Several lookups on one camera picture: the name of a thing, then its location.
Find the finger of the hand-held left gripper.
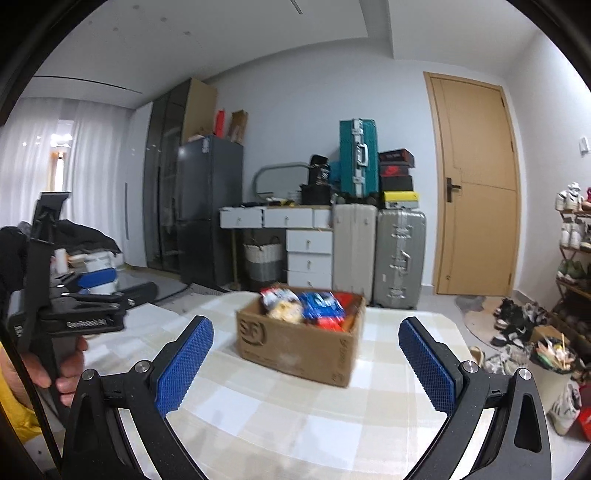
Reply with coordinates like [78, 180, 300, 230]
[60, 270, 117, 297]
[69, 282, 158, 311]

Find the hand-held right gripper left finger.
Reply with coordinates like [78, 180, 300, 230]
[60, 315, 215, 480]

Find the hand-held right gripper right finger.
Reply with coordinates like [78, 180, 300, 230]
[398, 316, 553, 480]

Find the red chip packet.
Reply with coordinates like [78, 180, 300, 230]
[307, 292, 365, 332]

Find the brown cardboard box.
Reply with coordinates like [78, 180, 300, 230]
[236, 288, 366, 387]

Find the clear cookie packet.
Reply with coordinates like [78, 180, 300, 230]
[268, 300, 304, 322]

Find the white red snack packet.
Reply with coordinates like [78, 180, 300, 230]
[259, 285, 298, 309]

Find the blue snack packet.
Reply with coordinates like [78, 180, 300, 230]
[299, 291, 345, 320]

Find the person's left hand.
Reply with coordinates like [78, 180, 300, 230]
[10, 336, 89, 407]

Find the black jacket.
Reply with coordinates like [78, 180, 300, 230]
[55, 219, 123, 259]

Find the round beige door mat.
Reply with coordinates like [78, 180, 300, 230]
[464, 295, 513, 347]

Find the grey doormat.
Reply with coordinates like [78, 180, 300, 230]
[455, 295, 485, 315]

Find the pile of shoes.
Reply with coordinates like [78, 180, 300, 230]
[480, 298, 591, 437]

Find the white wardrobe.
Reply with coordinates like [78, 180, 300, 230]
[124, 102, 155, 268]

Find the silver suitcase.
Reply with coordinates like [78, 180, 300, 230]
[373, 209, 427, 310]

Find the dark grey refrigerator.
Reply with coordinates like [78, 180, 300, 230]
[178, 135, 245, 289]

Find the yellow clothing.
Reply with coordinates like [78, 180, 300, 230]
[0, 369, 42, 437]

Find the dark glass cabinet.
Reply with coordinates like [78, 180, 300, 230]
[143, 78, 195, 273]

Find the small cardboard box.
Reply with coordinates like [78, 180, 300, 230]
[531, 325, 561, 344]

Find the beige trash bin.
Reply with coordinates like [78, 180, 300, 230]
[529, 335, 578, 407]

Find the woven laundry basket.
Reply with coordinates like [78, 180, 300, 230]
[243, 236, 284, 282]

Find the beige suitcase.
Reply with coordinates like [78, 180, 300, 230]
[332, 203, 378, 303]

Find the white curtain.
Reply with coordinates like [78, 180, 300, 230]
[0, 97, 134, 250]

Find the red bag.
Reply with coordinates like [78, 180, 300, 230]
[577, 383, 591, 441]

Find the white drawer desk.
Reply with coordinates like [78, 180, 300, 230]
[219, 205, 334, 289]

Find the yellow black shoe box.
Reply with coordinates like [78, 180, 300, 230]
[383, 190, 422, 210]

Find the grey framed mirror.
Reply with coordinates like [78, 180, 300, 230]
[253, 161, 310, 201]

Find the wooden shoe rack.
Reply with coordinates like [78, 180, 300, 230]
[554, 182, 591, 333]

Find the plain black shoe box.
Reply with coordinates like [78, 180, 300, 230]
[379, 175, 415, 193]

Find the wooden door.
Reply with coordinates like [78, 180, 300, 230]
[424, 71, 522, 297]

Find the brown paper bag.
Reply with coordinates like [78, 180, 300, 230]
[229, 110, 249, 145]

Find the tall flat cardboard box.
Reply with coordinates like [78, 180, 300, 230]
[185, 78, 218, 141]

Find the black storage box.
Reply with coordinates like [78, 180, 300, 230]
[300, 184, 333, 206]

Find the black red shoe box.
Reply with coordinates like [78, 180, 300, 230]
[379, 148, 415, 168]

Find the teal suitcase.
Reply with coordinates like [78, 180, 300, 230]
[340, 119, 380, 206]

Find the black bag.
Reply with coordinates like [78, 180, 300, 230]
[308, 154, 331, 185]

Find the black cable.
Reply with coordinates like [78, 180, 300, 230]
[0, 342, 63, 480]

